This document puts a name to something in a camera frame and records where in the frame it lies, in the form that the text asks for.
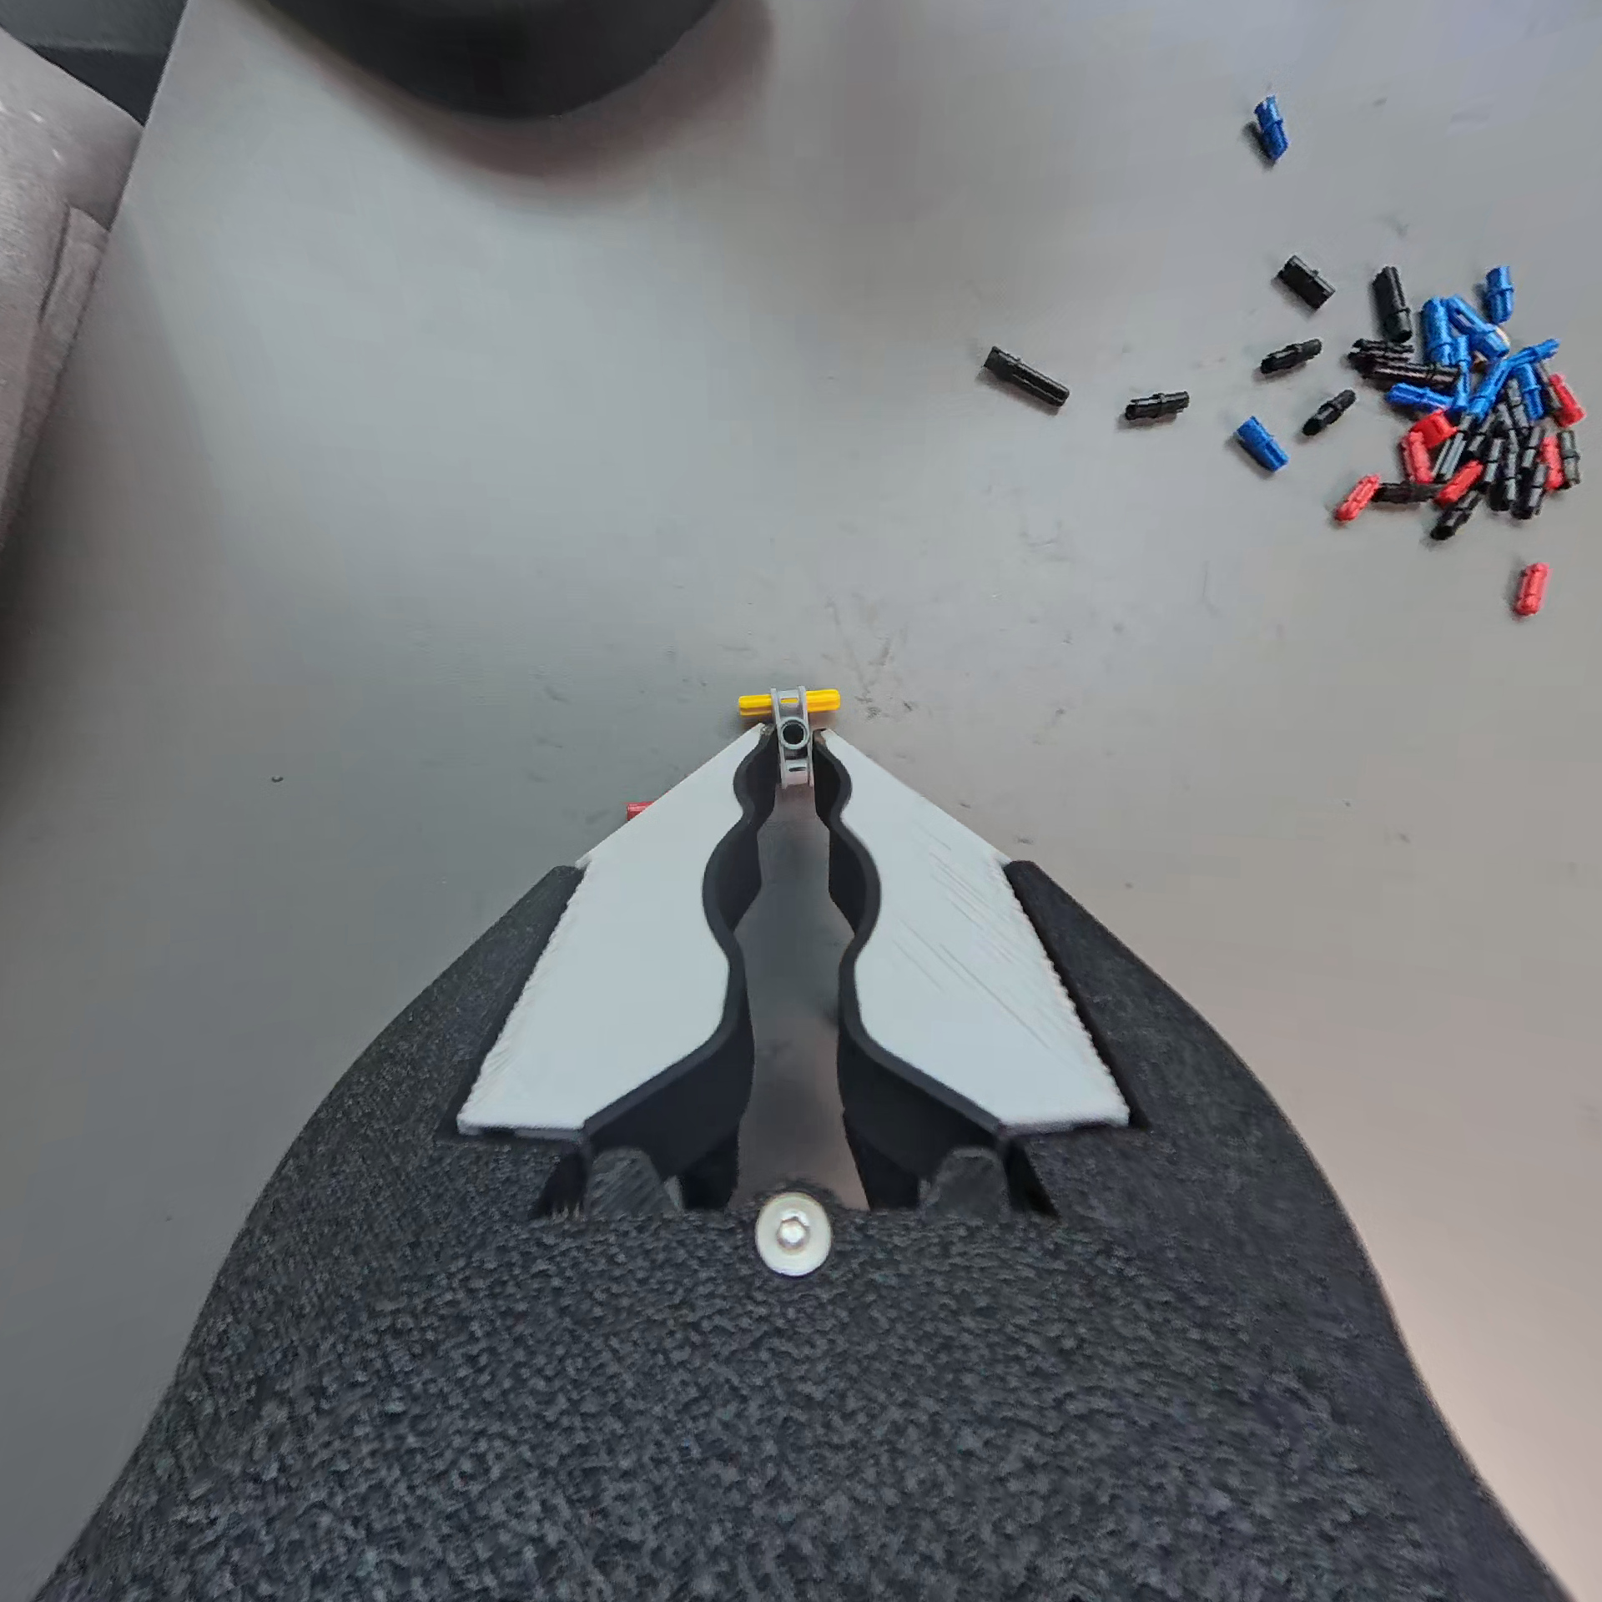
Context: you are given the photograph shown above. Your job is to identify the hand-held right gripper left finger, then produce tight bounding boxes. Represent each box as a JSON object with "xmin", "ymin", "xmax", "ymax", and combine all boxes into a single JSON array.
[{"xmin": 456, "ymin": 727, "xmax": 771, "ymax": 1213}]

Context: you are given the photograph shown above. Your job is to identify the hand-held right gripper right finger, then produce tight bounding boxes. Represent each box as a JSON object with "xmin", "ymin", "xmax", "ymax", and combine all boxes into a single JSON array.
[{"xmin": 811, "ymin": 729, "xmax": 1135, "ymax": 1213}]

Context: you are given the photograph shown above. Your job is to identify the grey connector with yellow axle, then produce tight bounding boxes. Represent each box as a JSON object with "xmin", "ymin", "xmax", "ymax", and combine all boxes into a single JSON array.
[{"xmin": 739, "ymin": 687, "xmax": 842, "ymax": 790}]

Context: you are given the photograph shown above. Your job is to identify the pile of small connector pins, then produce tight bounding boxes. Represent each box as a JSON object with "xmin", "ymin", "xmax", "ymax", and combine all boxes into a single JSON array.
[{"xmin": 983, "ymin": 98, "xmax": 1589, "ymax": 622}]

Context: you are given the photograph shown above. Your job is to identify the grey desk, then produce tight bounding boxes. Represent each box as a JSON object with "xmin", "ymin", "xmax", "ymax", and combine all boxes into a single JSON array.
[{"xmin": 0, "ymin": 0, "xmax": 1602, "ymax": 1597}]

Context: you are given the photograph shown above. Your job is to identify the grey cloth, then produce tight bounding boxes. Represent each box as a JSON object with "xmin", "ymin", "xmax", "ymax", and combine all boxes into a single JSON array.
[{"xmin": 0, "ymin": 25, "xmax": 142, "ymax": 565}]

